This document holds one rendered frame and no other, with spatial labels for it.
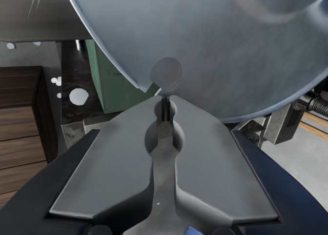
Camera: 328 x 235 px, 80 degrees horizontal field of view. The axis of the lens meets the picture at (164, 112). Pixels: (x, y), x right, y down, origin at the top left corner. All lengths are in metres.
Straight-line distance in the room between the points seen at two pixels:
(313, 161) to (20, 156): 1.71
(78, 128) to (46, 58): 0.63
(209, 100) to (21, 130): 0.56
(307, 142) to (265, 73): 1.59
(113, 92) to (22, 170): 0.52
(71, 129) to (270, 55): 0.27
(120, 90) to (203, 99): 0.15
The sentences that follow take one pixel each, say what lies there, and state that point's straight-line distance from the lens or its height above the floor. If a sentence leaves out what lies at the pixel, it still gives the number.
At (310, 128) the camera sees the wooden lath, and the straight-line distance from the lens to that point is 1.35.
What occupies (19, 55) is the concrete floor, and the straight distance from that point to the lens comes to 0.94.
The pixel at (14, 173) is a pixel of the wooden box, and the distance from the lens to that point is 0.75.
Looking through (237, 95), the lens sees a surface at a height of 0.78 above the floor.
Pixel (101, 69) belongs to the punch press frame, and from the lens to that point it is 0.26.
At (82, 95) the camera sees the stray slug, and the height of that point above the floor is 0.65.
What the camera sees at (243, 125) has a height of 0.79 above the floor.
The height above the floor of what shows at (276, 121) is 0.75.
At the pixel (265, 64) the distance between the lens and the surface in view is 0.18.
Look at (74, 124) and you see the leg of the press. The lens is 0.32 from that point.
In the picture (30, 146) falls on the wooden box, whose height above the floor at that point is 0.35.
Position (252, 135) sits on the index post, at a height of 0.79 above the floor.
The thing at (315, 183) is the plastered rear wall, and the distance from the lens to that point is 1.86.
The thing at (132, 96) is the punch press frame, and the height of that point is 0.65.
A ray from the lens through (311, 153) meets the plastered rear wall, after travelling 1.78.
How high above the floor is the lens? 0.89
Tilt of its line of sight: 51 degrees down
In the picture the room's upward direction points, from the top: 140 degrees clockwise
